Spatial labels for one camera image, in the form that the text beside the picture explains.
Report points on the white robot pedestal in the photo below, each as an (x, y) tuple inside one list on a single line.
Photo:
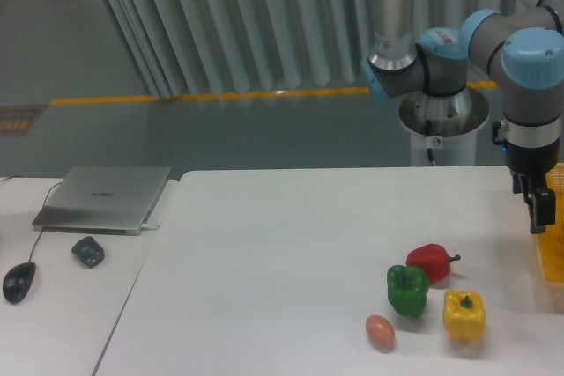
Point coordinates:
[(443, 131)]

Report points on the black computer mouse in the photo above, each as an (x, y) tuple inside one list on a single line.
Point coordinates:
[(18, 281)]

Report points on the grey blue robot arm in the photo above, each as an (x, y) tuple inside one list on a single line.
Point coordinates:
[(521, 53)]

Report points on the grey pleated curtain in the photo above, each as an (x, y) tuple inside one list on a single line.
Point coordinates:
[(218, 46)]

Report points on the yellow bell pepper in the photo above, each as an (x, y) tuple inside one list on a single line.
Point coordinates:
[(464, 315)]

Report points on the yellow plastic basket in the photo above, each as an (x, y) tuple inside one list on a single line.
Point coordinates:
[(550, 242)]

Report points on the silver laptop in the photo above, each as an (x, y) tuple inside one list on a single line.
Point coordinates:
[(103, 199)]

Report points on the red bell pepper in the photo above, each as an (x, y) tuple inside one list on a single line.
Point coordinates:
[(433, 259)]

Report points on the brown egg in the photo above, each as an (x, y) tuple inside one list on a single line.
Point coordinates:
[(380, 331)]

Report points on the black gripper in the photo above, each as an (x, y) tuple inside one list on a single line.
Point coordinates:
[(523, 163)]

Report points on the dark green bell pepper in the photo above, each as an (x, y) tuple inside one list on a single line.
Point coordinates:
[(89, 252)]

